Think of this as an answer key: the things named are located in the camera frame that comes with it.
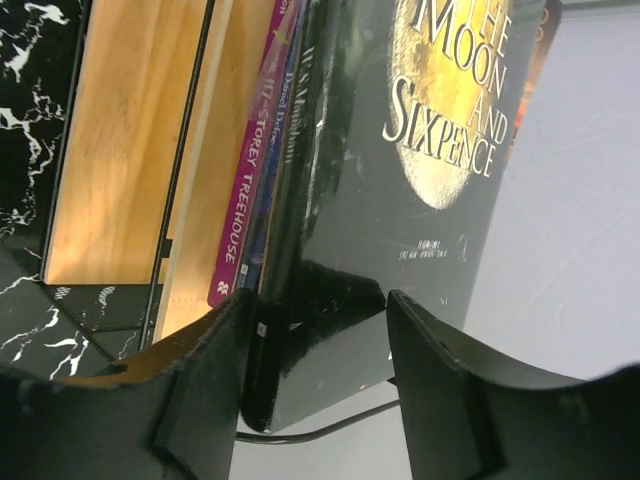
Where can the dark blue galaxy book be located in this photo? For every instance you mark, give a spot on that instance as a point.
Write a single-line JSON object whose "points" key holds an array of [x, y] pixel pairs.
{"points": [[254, 248]]}

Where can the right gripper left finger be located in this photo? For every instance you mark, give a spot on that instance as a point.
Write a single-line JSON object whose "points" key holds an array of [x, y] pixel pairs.
{"points": [[168, 412]]}

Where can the wooden wire shelf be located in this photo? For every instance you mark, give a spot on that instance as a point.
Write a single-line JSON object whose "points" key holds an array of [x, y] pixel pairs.
{"points": [[163, 92]]}

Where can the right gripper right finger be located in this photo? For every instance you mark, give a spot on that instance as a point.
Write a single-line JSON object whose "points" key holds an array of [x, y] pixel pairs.
{"points": [[472, 412]]}

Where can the purple 117-storey treehouse book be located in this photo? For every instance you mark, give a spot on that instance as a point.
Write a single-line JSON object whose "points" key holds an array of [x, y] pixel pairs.
{"points": [[253, 151]]}

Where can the black moon and sixpence book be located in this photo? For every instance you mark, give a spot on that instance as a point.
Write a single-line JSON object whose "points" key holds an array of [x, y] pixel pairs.
{"points": [[402, 116]]}

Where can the dark tale of cities book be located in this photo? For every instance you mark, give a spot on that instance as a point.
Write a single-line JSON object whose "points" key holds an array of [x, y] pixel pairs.
{"points": [[546, 32]]}

